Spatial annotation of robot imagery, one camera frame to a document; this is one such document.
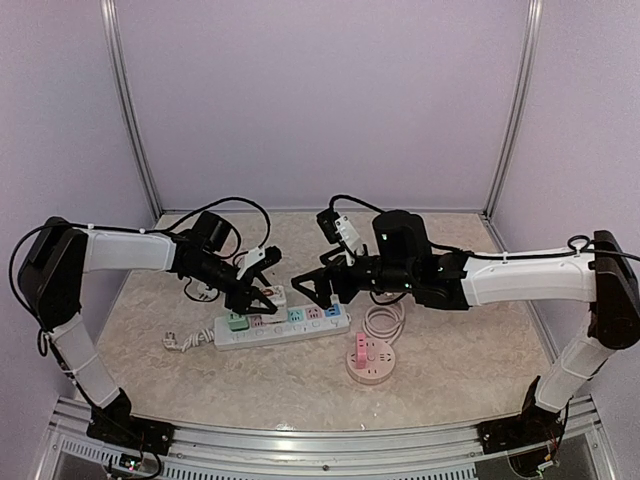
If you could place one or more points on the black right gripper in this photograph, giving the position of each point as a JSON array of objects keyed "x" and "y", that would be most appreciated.
[{"x": 335, "y": 268}]

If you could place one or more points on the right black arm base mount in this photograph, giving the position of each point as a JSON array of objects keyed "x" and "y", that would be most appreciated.
[{"x": 531, "y": 426}]

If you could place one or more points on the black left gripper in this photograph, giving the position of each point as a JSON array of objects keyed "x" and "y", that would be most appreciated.
[{"x": 240, "y": 299}]

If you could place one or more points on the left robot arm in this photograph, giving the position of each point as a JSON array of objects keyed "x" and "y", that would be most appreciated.
[{"x": 49, "y": 286}]

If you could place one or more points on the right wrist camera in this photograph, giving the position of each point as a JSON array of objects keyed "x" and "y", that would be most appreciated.
[{"x": 338, "y": 230}]

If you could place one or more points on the white multicolour power strip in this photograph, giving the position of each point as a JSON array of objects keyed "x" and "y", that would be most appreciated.
[{"x": 302, "y": 323}]

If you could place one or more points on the aluminium front frame rail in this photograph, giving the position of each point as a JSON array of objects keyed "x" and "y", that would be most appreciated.
[{"x": 206, "y": 452}]

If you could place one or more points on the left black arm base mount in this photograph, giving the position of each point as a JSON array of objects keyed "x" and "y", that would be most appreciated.
[{"x": 115, "y": 424}]

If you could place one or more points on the white cube adapter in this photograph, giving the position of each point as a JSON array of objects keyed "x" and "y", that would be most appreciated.
[{"x": 276, "y": 294}]

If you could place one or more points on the pink round socket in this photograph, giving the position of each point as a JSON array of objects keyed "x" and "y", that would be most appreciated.
[{"x": 381, "y": 363}]

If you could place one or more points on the pink plug adapter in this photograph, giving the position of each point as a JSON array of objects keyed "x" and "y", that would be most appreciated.
[{"x": 360, "y": 355}]

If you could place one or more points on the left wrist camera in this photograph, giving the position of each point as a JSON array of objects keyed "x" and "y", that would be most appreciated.
[{"x": 255, "y": 261}]

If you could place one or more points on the white power strip cord plug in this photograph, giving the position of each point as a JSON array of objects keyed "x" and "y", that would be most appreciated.
[{"x": 196, "y": 339}]

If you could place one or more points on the white small plug adapter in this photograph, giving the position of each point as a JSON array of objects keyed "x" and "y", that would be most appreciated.
[{"x": 204, "y": 292}]

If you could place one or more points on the green cube plug adapter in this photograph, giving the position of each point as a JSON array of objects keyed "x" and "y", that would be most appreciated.
[{"x": 237, "y": 322}]

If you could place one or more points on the right aluminium corner post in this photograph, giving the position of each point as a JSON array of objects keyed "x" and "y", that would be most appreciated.
[{"x": 517, "y": 107}]

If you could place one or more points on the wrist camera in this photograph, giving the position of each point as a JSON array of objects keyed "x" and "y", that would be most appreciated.
[
  {"x": 338, "y": 230},
  {"x": 255, "y": 261}
]

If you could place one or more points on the left aluminium corner post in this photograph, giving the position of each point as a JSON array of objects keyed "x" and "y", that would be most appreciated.
[{"x": 110, "y": 21}]

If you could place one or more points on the aluminium corner post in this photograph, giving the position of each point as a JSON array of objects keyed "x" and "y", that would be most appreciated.
[
  {"x": 110, "y": 21},
  {"x": 517, "y": 107}
]

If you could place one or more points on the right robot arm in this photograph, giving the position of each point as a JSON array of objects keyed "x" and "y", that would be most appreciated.
[{"x": 592, "y": 270}]

